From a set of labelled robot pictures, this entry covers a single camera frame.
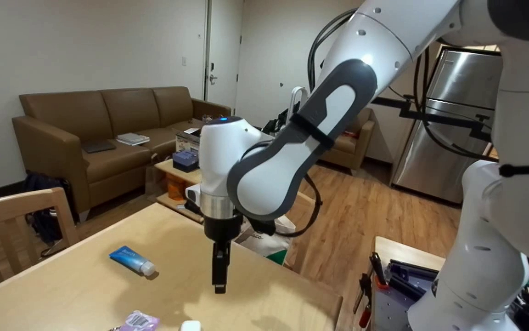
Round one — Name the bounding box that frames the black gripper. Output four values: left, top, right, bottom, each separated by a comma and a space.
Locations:
202, 211, 244, 296

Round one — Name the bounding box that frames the black bag beside sofa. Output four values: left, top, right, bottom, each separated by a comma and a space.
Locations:
22, 172, 79, 246

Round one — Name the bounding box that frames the blue tube with white cap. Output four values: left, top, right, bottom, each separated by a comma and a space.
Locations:
108, 244, 158, 279

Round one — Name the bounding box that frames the purple patterned packet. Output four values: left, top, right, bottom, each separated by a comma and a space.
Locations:
115, 310, 159, 331

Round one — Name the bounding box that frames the light wooden coffee table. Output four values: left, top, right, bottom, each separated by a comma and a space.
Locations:
152, 156, 205, 224

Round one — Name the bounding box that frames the dark blue small box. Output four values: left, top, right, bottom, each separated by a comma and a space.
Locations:
170, 148, 200, 172

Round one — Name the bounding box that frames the open cardboard box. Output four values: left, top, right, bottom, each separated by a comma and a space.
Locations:
174, 126, 204, 154

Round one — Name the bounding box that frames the black backpack by fan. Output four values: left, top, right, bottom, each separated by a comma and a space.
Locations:
259, 110, 294, 137

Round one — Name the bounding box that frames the white book on sofa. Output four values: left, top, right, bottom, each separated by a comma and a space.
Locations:
115, 130, 150, 148

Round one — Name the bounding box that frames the dark flat laptop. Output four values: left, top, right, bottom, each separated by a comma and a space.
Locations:
79, 137, 117, 154

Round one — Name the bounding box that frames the grey tool bin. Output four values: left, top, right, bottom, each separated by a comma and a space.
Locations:
371, 259, 444, 331

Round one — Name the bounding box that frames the silver bladeless fan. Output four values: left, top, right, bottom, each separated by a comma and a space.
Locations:
286, 84, 310, 119

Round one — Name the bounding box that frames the brown leather sofa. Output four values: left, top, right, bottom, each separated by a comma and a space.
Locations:
11, 84, 233, 217

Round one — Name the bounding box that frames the wooden slatted chair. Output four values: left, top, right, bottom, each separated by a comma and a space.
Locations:
0, 185, 77, 299

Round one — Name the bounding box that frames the white room door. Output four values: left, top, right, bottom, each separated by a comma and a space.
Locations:
204, 0, 244, 112

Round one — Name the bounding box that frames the stainless steel refrigerator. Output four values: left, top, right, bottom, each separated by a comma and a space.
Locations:
391, 45, 503, 207

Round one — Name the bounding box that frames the red handled tool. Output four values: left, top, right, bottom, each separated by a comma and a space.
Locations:
354, 272, 376, 329

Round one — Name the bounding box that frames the black handled screwdriver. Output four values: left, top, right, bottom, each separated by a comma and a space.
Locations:
369, 250, 389, 288

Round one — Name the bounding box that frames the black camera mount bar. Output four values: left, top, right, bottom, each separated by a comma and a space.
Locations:
372, 93, 499, 143

